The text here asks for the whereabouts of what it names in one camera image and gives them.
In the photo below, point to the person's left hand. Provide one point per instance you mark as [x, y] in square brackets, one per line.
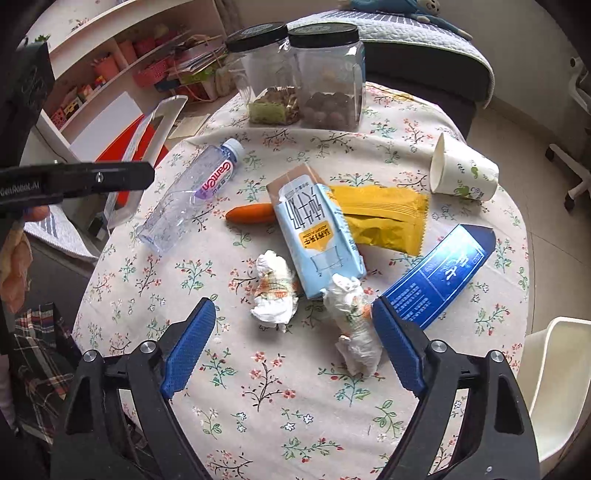
[16, 277]

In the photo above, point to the plaid cloth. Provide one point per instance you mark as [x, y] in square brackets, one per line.
[41, 360]

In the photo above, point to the white quilted cover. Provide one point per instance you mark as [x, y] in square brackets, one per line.
[415, 32]

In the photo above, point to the pink plastic basket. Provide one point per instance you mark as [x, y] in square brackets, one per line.
[152, 74]

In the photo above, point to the white plastic bin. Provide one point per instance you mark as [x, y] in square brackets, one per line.
[554, 369]

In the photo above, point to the blue plush monkey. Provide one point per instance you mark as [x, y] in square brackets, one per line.
[406, 9]

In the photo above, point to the striped quilted mat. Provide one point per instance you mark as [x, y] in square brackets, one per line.
[60, 235]

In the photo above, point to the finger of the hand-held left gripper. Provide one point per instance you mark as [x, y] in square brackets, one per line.
[106, 177]

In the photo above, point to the stack of papers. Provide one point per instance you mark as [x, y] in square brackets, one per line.
[198, 57]

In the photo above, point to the white board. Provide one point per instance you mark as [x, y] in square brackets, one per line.
[106, 124]

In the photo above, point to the orange carrot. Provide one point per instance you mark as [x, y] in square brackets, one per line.
[249, 213]

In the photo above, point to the clear plastic bottle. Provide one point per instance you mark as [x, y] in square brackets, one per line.
[184, 203]

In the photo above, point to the white tissue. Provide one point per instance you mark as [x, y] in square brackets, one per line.
[355, 332]
[272, 295]

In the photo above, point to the beige paper sheet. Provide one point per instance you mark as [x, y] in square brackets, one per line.
[189, 125]

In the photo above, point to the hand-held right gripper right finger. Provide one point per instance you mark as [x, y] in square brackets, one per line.
[398, 346]

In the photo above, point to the white grey office chair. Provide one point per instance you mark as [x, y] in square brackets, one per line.
[572, 161]

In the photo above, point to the white shelf unit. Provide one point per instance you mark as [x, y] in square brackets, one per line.
[115, 27]

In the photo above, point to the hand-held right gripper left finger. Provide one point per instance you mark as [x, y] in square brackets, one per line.
[190, 348]

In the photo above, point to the yellow snack packet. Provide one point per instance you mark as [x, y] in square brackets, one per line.
[383, 217]

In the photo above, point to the floral tablecloth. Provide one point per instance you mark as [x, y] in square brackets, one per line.
[277, 415]

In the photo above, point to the light blue milk carton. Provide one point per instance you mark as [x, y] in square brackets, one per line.
[314, 230]

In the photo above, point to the clear jar with brown balls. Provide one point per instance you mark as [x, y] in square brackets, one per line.
[328, 74]

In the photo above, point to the blue box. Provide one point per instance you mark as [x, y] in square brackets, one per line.
[438, 272]

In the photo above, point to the white paper cup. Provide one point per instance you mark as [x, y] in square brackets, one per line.
[466, 175]

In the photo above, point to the clear jar with nuts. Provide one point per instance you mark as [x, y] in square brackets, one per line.
[258, 69]

